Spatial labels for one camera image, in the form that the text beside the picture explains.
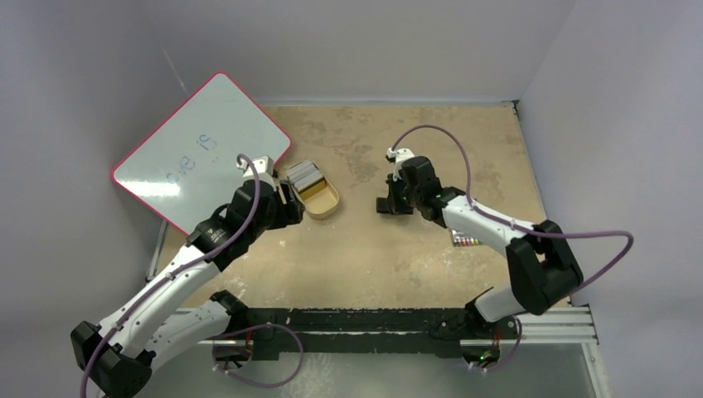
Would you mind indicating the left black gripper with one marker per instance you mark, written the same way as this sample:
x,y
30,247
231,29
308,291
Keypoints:
x,y
291,211

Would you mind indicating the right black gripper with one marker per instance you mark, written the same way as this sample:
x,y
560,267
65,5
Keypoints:
x,y
394,203

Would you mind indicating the black card holder wallet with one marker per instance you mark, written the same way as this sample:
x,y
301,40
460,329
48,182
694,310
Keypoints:
x,y
393,206

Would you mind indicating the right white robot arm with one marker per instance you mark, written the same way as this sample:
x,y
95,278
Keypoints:
x,y
541,266

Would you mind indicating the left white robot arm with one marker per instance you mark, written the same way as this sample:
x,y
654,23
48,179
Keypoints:
x,y
120,353

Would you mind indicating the stack of credit cards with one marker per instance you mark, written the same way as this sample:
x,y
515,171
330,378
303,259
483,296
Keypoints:
x,y
304,175

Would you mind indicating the beige oval card tray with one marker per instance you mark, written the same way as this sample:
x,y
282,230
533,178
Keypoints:
x,y
320,200

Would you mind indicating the pack of coloured markers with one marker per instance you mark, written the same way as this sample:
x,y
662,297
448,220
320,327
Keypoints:
x,y
463,239

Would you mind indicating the white board with pink rim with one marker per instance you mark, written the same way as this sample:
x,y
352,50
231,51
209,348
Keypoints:
x,y
187,166

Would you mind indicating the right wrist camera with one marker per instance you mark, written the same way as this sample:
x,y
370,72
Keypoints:
x,y
397,156

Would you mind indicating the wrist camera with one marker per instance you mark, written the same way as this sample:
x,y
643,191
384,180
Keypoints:
x,y
264,166
397,156

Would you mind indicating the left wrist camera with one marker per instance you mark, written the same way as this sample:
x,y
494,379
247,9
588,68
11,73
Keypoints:
x,y
264,166

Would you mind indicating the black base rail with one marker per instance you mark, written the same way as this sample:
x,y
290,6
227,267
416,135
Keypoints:
x,y
238,323

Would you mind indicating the aluminium frame rail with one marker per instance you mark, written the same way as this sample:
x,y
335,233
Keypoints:
x,y
555,324

